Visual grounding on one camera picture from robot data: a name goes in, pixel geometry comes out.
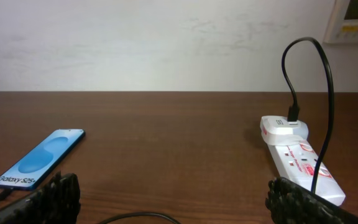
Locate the blue Galaxy smartphone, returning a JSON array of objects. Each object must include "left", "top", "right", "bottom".
[{"left": 0, "top": 129, "right": 85, "bottom": 190}]

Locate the white wall control panel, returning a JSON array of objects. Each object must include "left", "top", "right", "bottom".
[{"left": 323, "top": 0, "right": 358, "bottom": 44}]

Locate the black USB charging cable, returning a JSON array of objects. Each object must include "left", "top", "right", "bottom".
[{"left": 0, "top": 36, "right": 335, "bottom": 224}]

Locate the white power strip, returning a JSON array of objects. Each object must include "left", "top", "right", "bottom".
[{"left": 268, "top": 140, "right": 346, "bottom": 206}]

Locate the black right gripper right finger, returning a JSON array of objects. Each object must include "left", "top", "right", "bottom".
[{"left": 265, "top": 177, "right": 358, "bottom": 224}]

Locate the white charger plug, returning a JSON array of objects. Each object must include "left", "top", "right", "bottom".
[{"left": 260, "top": 116, "right": 309, "bottom": 146}]

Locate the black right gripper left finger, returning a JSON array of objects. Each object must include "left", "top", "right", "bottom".
[{"left": 0, "top": 173, "right": 81, "bottom": 224}]

